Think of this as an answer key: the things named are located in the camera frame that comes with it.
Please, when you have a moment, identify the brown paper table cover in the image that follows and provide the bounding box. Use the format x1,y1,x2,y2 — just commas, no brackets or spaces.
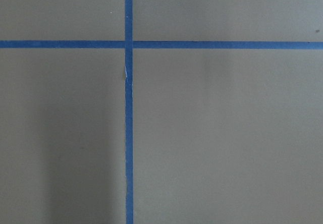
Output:
1,0,322,223

